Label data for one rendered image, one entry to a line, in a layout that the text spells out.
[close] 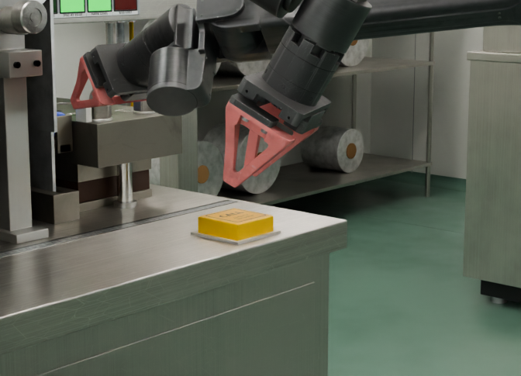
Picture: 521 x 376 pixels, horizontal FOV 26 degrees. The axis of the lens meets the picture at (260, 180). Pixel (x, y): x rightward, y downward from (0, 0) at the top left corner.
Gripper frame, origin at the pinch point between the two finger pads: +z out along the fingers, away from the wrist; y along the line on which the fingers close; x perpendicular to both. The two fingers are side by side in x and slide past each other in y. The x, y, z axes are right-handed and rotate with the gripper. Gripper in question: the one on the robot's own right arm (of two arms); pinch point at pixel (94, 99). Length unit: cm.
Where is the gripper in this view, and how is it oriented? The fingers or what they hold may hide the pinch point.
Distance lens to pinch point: 145.4
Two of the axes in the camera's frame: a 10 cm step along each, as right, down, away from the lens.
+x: -3.9, -9.1, 1.7
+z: -6.5, 4.0, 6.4
